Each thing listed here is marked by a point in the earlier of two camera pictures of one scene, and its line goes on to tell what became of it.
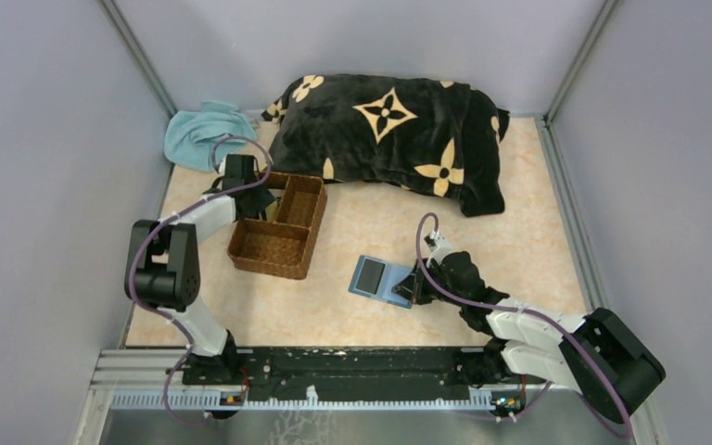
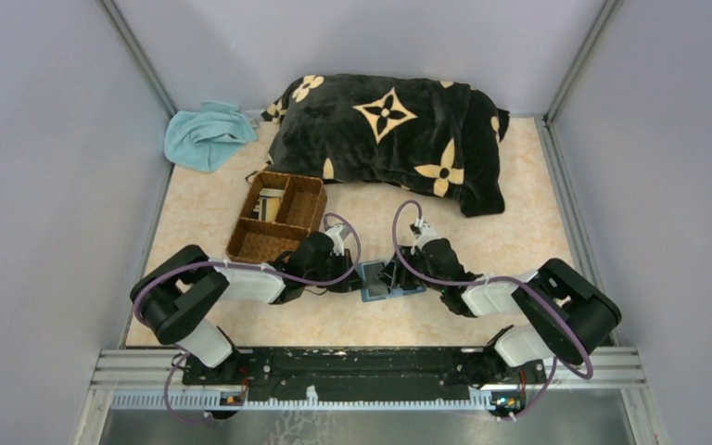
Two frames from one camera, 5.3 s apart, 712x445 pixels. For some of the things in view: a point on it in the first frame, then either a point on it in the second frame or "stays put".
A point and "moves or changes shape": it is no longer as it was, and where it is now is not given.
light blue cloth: (189, 137) stays put
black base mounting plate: (355, 374) stays put
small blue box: (376, 277) moves or changes shape
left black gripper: (265, 197) -> (349, 285)
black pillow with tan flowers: (432, 136) stays put
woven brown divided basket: (281, 243) stays put
